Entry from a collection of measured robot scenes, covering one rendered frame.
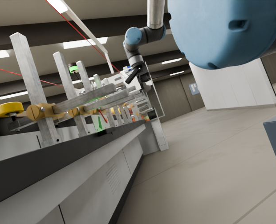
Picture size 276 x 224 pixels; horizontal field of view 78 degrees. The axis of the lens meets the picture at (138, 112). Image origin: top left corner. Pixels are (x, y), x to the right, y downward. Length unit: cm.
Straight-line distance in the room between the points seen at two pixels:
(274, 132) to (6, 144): 82
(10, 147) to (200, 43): 75
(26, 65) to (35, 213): 46
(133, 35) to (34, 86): 58
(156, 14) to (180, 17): 70
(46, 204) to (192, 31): 55
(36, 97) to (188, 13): 55
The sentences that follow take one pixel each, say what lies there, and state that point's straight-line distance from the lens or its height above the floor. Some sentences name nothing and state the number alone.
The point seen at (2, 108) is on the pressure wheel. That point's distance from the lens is 79.
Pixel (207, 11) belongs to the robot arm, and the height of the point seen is 77.
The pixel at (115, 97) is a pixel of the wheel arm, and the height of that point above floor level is 83.
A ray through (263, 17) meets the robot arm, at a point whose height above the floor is 73.
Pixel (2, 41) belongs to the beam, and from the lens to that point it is 443.
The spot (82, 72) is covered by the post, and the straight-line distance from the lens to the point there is 117.
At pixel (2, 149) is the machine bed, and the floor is 75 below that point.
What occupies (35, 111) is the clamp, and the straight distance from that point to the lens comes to 64.
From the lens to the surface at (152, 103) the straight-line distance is 332.
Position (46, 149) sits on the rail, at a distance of 57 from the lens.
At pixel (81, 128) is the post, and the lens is 87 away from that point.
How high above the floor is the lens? 68
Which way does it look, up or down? 3 degrees up
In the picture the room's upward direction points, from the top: 20 degrees counter-clockwise
